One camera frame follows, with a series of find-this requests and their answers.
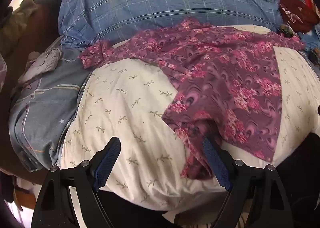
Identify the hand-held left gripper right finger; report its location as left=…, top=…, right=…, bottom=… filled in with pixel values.
left=202, top=137, right=285, bottom=228

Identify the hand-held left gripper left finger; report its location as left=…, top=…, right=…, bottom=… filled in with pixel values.
left=31, top=137, right=122, bottom=228

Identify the purple floral garment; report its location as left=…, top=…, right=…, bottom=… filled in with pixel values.
left=79, top=17, right=306, bottom=181

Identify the cream leaf-print blanket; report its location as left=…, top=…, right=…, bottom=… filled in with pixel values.
left=60, top=24, right=320, bottom=211

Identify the grey blue folded clothing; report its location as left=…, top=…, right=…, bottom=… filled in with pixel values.
left=9, top=36, right=93, bottom=171

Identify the person's dark clothing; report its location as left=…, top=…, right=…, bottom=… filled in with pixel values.
left=97, top=130, right=320, bottom=228

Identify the grey crumpled cloth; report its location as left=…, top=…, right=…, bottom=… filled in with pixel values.
left=17, top=49, right=62, bottom=85

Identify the small dark object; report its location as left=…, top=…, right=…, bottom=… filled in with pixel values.
left=280, top=24, right=295, bottom=37

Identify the light blue cloth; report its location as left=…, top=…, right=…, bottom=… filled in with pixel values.
left=299, top=28, right=320, bottom=61

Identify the beige cloth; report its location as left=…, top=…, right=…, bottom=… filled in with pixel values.
left=0, top=0, right=39, bottom=56

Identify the blue plaid quilt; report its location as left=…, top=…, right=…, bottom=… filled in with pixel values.
left=58, top=0, right=288, bottom=46

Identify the red cloth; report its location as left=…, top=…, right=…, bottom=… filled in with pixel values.
left=279, top=0, right=320, bottom=32

